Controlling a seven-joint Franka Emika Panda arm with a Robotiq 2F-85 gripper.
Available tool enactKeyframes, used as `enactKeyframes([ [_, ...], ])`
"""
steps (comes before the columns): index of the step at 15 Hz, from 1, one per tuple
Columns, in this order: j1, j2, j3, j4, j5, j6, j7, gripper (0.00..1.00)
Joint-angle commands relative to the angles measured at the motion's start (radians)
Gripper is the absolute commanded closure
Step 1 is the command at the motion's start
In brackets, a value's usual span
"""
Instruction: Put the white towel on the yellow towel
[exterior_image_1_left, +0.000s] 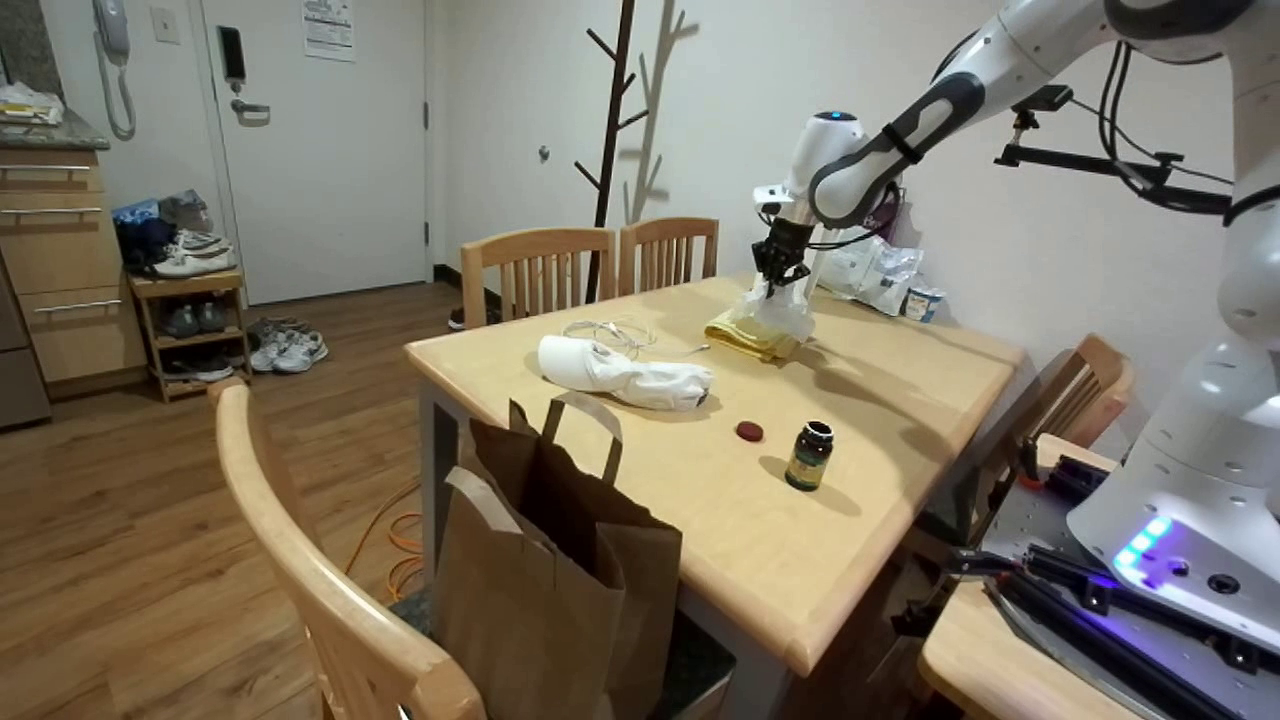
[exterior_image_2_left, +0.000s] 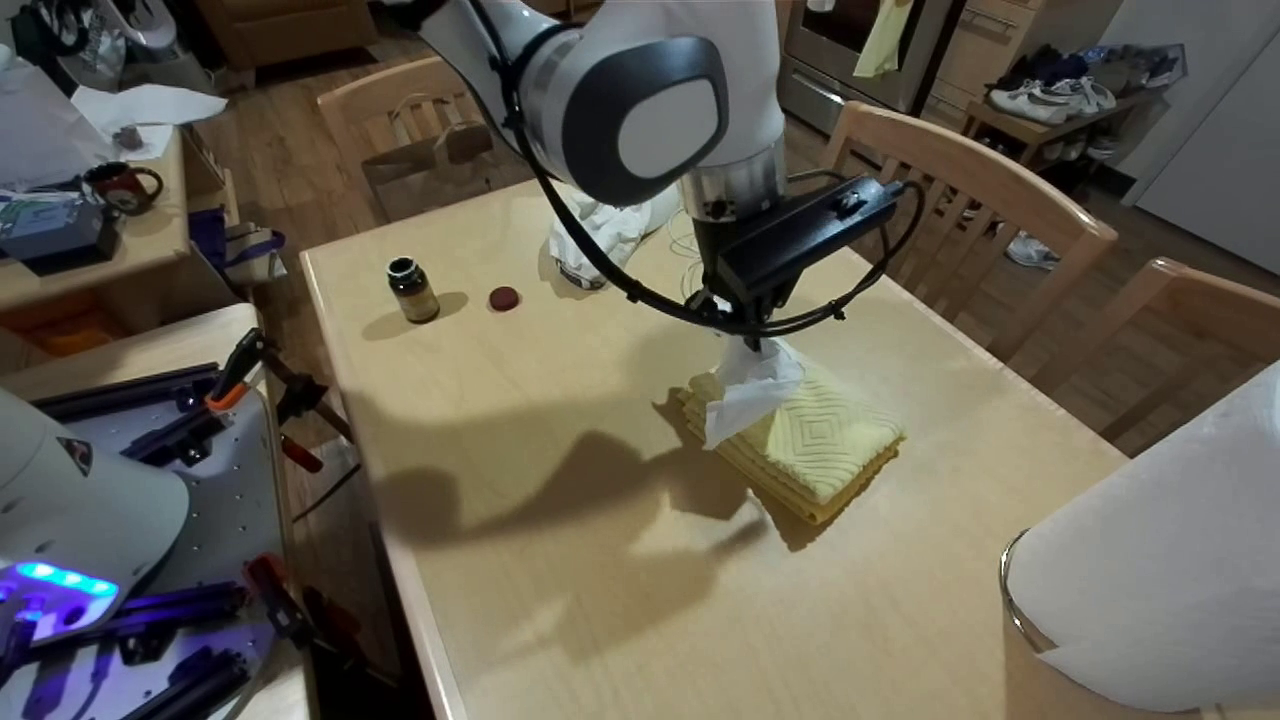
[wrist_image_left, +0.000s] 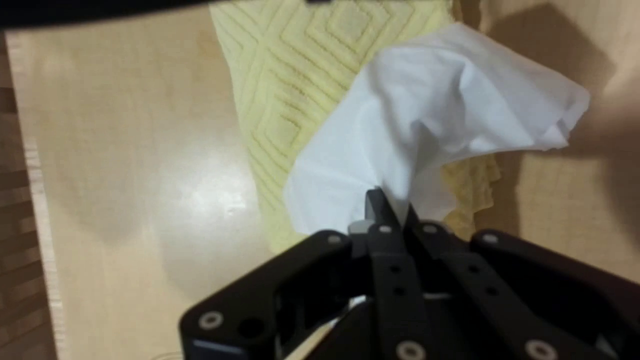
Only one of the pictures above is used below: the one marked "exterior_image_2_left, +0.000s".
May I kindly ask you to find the wooden shoe rack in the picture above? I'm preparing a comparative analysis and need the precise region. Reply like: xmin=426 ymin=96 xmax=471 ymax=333
xmin=961 ymin=43 xmax=1192 ymax=173

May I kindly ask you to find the wooden drawer cabinet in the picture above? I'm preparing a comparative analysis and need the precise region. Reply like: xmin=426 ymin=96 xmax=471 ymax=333
xmin=914 ymin=0 xmax=1056 ymax=131

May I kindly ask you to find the folded yellow towel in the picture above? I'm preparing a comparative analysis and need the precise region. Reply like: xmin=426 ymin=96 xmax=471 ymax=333
xmin=653 ymin=361 xmax=907 ymax=529

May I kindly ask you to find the black mug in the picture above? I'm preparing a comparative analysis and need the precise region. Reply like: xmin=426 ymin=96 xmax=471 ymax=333
xmin=78 ymin=159 xmax=166 ymax=218

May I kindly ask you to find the yellow-green hanging cloth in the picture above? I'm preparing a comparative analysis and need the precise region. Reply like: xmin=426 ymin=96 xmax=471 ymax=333
xmin=850 ymin=0 xmax=921 ymax=78

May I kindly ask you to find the dark bottle with label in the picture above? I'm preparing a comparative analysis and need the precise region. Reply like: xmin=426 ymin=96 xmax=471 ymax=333
xmin=384 ymin=251 xmax=444 ymax=327

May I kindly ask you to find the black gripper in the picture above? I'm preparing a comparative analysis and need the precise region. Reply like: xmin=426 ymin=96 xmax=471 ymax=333
xmin=687 ymin=194 xmax=795 ymax=356

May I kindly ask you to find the crumpled white cloth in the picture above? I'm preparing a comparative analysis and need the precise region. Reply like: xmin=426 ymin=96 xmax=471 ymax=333
xmin=534 ymin=177 xmax=690 ymax=291

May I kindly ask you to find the grey appliance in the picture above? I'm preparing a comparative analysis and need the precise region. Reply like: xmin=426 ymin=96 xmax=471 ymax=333
xmin=774 ymin=0 xmax=944 ymax=137

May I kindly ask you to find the wooden slat-back chair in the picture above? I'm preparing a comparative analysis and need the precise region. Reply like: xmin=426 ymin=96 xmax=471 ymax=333
xmin=1053 ymin=256 xmax=1280 ymax=454
xmin=817 ymin=96 xmax=1121 ymax=368

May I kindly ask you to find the white door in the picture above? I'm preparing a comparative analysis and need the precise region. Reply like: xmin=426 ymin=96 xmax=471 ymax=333
xmin=1130 ymin=0 xmax=1280 ymax=280

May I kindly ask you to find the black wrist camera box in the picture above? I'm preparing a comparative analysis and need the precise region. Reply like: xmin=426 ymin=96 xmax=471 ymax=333
xmin=761 ymin=177 xmax=907 ymax=286

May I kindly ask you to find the white paper sheet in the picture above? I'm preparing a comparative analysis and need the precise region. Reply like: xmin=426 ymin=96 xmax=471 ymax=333
xmin=66 ymin=78 xmax=230 ymax=165

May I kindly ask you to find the grey-blue box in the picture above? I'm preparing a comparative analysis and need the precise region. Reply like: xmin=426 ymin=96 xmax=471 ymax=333
xmin=0 ymin=184 xmax=121 ymax=266

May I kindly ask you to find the wooden chair with curved back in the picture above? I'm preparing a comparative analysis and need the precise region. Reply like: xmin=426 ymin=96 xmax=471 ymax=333
xmin=310 ymin=52 xmax=515 ymax=224

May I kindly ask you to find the white shoes pair on rack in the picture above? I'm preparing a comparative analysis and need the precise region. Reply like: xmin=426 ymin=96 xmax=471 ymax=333
xmin=989 ymin=70 xmax=1121 ymax=131

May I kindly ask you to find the black clamp with orange handle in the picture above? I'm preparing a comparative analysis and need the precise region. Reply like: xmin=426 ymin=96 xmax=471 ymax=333
xmin=121 ymin=322 xmax=334 ymax=471

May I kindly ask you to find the white sneaker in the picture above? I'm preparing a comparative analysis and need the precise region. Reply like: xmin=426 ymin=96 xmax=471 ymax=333
xmin=1002 ymin=233 xmax=1065 ymax=276

